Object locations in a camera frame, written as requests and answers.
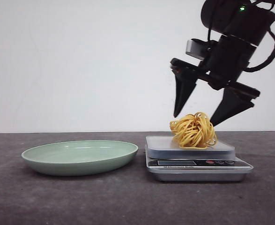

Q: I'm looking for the yellow vermicelli noodle bundle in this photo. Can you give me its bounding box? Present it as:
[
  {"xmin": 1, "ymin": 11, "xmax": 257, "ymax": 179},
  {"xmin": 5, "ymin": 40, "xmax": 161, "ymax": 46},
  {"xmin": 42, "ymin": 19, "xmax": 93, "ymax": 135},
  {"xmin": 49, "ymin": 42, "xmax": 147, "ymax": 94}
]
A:
[{"xmin": 169, "ymin": 112, "xmax": 217, "ymax": 150}]

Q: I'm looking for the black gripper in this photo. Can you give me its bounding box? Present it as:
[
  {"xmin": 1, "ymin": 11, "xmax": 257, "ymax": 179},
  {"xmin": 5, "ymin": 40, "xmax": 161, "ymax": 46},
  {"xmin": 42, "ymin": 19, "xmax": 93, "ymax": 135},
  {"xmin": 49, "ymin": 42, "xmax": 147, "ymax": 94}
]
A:
[{"xmin": 171, "ymin": 36, "xmax": 260, "ymax": 126}]

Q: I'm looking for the light green plate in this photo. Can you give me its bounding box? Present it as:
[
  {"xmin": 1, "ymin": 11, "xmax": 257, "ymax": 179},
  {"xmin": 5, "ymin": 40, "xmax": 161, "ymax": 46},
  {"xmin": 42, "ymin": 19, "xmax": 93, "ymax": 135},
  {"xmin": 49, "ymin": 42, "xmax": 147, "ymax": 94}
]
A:
[{"xmin": 21, "ymin": 140, "xmax": 138, "ymax": 176}]

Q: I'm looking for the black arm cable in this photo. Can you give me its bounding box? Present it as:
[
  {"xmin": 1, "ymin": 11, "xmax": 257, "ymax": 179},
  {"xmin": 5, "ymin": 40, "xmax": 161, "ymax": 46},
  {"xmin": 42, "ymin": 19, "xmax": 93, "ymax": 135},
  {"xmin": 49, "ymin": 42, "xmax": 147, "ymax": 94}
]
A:
[{"xmin": 244, "ymin": 29, "xmax": 275, "ymax": 73}]

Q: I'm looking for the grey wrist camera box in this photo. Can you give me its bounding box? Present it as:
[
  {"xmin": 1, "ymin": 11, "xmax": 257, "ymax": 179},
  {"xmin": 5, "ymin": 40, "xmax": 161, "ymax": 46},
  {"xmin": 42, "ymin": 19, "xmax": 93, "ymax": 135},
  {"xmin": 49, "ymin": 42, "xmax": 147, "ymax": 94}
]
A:
[{"xmin": 186, "ymin": 38, "xmax": 218, "ymax": 60}]

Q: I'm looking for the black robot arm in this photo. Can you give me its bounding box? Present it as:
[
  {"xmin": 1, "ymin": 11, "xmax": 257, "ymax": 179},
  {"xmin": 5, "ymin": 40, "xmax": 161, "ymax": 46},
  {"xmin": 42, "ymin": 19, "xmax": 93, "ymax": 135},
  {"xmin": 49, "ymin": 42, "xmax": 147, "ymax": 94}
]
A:
[{"xmin": 171, "ymin": 0, "xmax": 275, "ymax": 125}]

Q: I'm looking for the silver digital kitchen scale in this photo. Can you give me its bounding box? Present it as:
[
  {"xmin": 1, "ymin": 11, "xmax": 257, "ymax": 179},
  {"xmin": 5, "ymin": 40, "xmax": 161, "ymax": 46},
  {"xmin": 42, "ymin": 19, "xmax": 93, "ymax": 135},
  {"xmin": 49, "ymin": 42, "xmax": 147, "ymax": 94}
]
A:
[{"xmin": 145, "ymin": 135, "xmax": 253, "ymax": 182}]

